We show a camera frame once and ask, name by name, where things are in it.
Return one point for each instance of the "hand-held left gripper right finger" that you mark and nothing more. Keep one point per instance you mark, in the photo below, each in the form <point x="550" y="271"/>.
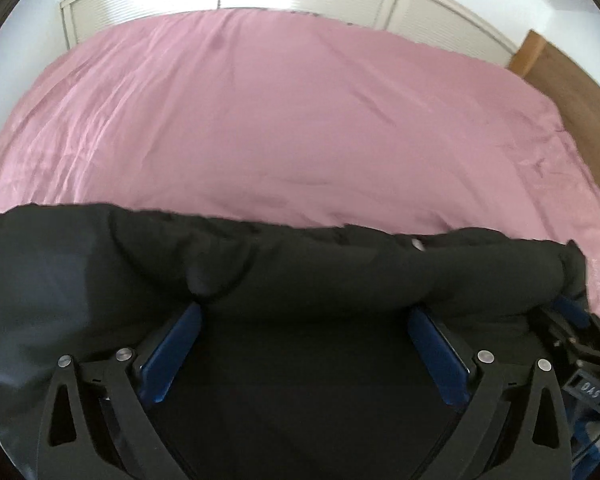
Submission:
<point x="440" y="360"/>

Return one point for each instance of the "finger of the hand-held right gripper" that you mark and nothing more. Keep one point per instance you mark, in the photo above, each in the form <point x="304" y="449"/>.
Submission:
<point x="569" y="306"/>

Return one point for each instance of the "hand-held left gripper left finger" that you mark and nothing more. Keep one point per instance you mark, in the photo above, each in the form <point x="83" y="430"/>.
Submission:
<point x="172" y="355"/>

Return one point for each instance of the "black jacket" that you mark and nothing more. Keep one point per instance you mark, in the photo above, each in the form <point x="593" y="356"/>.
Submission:
<point x="300" y="270"/>

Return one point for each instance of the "pink bed cover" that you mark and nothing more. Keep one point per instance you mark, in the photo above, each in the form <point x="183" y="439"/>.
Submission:
<point x="280" y="135"/>

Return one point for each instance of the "white louvered closet doors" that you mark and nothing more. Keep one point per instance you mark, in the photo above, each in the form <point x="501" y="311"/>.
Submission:
<point x="430" y="20"/>

